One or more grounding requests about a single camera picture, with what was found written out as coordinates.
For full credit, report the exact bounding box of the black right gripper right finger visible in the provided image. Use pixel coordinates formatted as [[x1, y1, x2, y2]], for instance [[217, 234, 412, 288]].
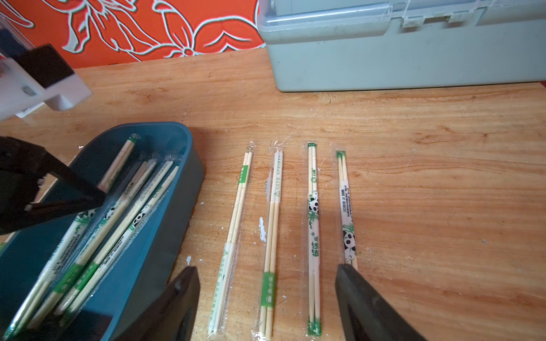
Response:
[[335, 264, 425, 340]]

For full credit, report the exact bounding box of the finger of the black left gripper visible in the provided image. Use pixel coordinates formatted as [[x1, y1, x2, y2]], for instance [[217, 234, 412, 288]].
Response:
[[1, 136, 106, 234]]

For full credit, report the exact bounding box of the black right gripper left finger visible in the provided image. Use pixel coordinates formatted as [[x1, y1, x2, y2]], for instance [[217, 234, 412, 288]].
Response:
[[116, 267, 200, 340]]

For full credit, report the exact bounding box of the chopsticks pair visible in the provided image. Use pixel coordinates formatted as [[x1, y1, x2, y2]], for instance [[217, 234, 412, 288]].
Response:
[[26, 156, 174, 329], [336, 150, 358, 270], [3, 134, 140, 340], [208, 142, 254, 337], [54, 163, 179, 326], [307, 142, 322, 337], [255, 146, 284, 340]]

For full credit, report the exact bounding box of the teal plastic storage box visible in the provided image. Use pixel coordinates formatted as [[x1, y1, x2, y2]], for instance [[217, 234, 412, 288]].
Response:
[[1, 122, 204, 340]]

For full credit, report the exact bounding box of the wrapped chopsticks pair in box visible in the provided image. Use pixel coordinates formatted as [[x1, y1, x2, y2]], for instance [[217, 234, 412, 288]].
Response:
[[54, 163, 179, 326], [26, 156, 174, 329], [3, 134, 140, 340]]

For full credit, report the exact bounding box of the grey lidded plastic container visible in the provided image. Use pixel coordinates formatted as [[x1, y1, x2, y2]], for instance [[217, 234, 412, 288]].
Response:
[[257, 1, 545, 92]]

